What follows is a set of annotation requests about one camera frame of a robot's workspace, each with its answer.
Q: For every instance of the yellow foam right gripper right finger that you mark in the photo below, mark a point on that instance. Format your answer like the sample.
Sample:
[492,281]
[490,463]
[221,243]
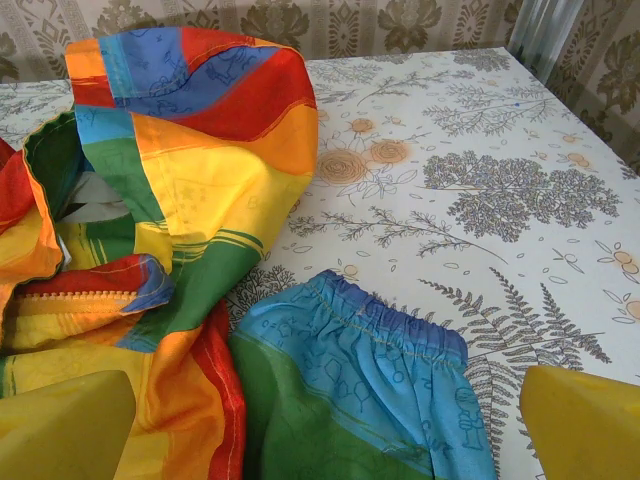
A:
[585,430]

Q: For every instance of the aluminium frame post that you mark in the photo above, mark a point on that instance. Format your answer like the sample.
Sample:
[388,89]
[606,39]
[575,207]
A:
[537,35]

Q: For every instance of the rainbow striped child's jacket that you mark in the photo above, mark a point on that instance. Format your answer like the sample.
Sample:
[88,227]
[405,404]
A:
[210,170]

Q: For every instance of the floral print tablecloth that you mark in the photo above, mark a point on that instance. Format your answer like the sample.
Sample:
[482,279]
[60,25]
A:
[500,200]

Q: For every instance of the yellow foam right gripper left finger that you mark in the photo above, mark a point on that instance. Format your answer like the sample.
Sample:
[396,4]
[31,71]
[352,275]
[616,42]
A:
[60,430]

